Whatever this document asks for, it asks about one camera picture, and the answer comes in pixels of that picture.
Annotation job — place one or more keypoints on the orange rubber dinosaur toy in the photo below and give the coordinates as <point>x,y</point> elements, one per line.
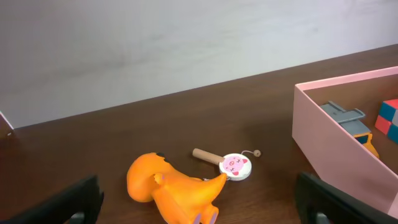
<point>179,198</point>

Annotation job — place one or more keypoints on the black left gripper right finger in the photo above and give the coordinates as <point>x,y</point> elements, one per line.
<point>319,202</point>

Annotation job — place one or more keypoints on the wooden pig rattle drum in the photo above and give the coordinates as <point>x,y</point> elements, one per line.
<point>236,165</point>

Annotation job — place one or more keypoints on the colourful puzzle cube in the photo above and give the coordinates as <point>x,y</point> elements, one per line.
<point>386,120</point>

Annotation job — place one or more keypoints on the pink cardboard box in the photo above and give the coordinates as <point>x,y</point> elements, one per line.
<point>336,156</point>

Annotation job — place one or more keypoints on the yellow grey toy truck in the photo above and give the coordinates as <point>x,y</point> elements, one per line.
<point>350,121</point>

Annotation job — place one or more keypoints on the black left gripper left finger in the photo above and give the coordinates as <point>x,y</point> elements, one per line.
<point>78,203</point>

